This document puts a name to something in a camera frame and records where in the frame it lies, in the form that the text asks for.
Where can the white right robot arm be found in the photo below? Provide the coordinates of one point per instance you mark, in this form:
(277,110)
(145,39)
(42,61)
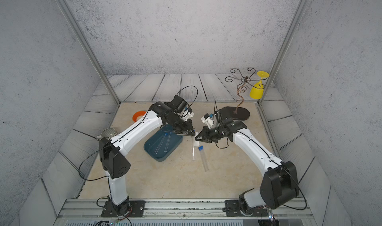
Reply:
(279,184)

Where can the orange plastic bowl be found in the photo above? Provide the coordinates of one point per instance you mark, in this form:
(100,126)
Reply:
(136,116)

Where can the black metal scroll stand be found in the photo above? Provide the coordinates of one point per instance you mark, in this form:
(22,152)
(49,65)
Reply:
(244,81)

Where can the yellow plastic goblet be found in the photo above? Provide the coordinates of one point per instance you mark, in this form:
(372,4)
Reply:
(257,90)

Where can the grey striped ceramic mug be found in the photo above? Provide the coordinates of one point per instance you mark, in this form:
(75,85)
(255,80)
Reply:
(107,133)

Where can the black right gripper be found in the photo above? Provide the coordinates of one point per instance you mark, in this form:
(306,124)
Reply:
(205,132)

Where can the teal plastic tub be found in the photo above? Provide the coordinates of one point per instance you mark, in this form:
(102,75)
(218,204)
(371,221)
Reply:
(151,144)

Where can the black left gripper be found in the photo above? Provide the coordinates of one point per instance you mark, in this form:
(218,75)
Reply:
(187,130)

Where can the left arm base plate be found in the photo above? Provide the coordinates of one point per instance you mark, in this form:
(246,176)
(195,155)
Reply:
(131,209)

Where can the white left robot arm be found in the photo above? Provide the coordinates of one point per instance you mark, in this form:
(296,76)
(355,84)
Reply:
(113,152)

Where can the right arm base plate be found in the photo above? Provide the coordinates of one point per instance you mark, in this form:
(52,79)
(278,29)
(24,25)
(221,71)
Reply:
(237,208)

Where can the aluminium front rail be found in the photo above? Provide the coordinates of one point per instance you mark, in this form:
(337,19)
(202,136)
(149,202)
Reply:
(184,212)

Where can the test tube blue cap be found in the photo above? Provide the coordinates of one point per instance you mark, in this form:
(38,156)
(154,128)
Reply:
(203,158)
(167,142)
(160,144)
(193,148)

